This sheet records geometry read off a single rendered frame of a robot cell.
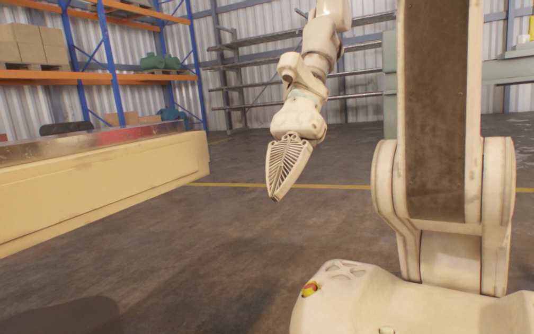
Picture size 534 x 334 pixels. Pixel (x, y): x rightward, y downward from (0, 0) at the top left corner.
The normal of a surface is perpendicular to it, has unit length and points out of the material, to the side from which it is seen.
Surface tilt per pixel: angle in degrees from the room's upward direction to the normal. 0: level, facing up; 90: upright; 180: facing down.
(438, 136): 87
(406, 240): 110
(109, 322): 0
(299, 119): 52
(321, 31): 58
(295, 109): 81
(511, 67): 90
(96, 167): 90
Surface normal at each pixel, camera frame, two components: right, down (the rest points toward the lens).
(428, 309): -0.10, -0.97
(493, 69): -0.41, 0.23
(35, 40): 0.92, 0.00
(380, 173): -0.53, -0.07
